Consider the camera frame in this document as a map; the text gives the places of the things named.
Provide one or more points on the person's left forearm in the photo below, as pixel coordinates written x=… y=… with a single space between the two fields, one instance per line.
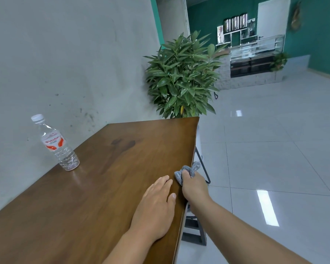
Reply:
x=129 y=250

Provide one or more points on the brown wall decoration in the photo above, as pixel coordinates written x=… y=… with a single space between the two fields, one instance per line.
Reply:
x=296 y=16

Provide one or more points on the glass display case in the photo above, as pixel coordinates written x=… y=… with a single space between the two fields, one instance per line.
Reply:
x=257 y=49

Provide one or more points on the white metal shelf rack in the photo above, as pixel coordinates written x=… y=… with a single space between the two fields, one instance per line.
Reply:
x=240 y=35

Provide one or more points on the clear plastic water bottle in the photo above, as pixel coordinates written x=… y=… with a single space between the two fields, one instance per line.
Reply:
x=55 y=144

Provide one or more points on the dark grey stool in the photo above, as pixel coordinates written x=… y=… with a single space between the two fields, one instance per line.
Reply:
x=194 y=230

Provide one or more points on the person's right fingers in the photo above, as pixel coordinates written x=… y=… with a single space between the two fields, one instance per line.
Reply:
x=186 y=176

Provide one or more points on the black metal table leg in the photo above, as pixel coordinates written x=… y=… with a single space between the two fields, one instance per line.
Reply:
x=205 y=170

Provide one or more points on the grey cleaning cloth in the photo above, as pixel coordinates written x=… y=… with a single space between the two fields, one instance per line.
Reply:
x=180 y=175

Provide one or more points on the person's right forearm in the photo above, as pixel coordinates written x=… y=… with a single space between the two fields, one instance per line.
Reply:
x=236 y=236

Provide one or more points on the person's right hand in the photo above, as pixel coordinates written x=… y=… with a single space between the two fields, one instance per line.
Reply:
x=195 y=189

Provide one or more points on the steel canister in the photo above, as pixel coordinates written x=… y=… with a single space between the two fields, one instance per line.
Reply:
x=227 y=25
x=243 y=20
x=235 y=22

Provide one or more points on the person's left thumb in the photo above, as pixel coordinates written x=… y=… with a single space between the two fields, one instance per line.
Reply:
x=172 y=200

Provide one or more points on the small standing sign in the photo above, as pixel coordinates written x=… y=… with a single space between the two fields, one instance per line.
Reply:
x=220 y=34

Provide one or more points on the large green leafy plant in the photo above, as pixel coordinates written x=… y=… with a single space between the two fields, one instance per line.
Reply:
x=183 y=76

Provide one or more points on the person's left hand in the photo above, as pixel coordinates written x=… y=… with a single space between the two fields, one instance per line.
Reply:
x=154 y=214

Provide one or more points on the stone-clad counter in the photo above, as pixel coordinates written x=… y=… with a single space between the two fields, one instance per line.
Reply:
x=253 y=79

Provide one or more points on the small green potted plant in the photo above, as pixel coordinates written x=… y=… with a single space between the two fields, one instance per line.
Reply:
x=278 y=61

